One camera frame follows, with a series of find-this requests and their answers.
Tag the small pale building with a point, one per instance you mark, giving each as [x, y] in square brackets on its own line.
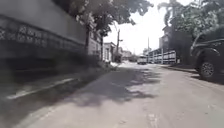
[108, 51]

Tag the white van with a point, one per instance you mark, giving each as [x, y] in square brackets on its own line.
[142, 60]

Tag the thin utility pole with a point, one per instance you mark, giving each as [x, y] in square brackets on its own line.
[148, 43]

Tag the grey concrete road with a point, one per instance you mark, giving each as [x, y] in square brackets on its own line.
[133, 106]

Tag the white slatted fence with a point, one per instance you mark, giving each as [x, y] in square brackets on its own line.
[165, 57]

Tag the large leafy tree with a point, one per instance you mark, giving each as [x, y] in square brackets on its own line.
[100, 10]

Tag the dark building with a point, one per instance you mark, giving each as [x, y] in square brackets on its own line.
[178, 43]

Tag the raised concrete sidewalk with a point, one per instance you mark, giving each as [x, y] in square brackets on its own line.
[181, 68]

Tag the grey concrete sidewalk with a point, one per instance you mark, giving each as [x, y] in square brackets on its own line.
[33, 87]

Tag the group of trees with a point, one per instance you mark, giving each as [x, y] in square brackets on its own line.
[190, 16]

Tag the dark car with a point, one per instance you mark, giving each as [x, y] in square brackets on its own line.
[210, 50]

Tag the wall with lattice blocks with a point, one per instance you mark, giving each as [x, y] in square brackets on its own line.
[40, 20]

